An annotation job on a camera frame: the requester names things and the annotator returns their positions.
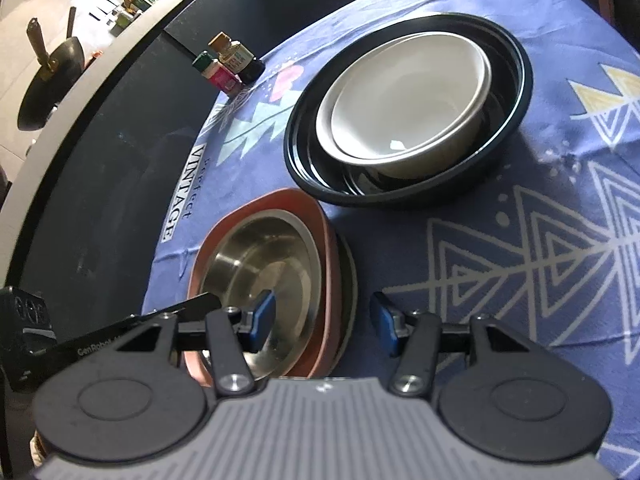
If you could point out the steel bowl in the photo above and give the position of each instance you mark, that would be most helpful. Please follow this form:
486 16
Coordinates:
260 265

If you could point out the red jar with green lid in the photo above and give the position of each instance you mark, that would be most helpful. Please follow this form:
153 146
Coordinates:
217 75

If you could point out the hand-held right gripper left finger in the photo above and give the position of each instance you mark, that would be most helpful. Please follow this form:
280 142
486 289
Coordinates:
265 317

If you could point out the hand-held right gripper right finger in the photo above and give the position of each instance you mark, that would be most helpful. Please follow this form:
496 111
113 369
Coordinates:
382 322

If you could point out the brown glass jar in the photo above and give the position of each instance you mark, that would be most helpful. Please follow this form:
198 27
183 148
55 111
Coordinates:
235 57

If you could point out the blue printed tablecloth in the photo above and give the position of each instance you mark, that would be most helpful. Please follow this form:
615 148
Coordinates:
500 285

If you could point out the ribbed white bowl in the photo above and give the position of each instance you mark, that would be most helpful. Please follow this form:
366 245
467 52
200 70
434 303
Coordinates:
324 127

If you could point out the smooth white bowl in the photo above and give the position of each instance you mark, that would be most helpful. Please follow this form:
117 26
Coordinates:
410 105

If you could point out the black plastic bowl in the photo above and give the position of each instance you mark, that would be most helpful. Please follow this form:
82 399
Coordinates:
310 180

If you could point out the black wok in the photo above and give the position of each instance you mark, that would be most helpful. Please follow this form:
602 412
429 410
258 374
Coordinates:
50 85

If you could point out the dark green plate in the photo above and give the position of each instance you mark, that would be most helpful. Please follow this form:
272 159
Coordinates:
350 285

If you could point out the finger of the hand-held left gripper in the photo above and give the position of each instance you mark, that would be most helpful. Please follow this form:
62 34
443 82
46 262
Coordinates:
200 304

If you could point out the pink plate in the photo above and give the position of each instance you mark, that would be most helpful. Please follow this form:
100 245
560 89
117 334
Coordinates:
330 260

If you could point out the dark kitchen counter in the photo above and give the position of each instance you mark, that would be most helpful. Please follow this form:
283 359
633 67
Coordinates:
100 160

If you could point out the small black jar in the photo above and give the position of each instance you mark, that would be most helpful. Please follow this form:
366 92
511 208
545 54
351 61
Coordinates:
252 71

